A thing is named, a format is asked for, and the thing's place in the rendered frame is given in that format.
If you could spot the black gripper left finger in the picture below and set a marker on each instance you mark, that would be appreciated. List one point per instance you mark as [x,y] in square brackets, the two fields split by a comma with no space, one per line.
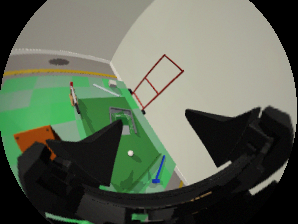
[95,154]

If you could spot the dark green flat mat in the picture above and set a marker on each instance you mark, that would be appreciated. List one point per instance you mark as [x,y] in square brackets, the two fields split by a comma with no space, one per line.
[95,115]

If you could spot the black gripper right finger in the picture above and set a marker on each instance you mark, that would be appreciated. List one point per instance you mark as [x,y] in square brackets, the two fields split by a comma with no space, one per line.
[220,134]

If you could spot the white golf ball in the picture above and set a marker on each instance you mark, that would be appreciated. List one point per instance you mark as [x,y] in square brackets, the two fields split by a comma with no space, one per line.
[130,153]

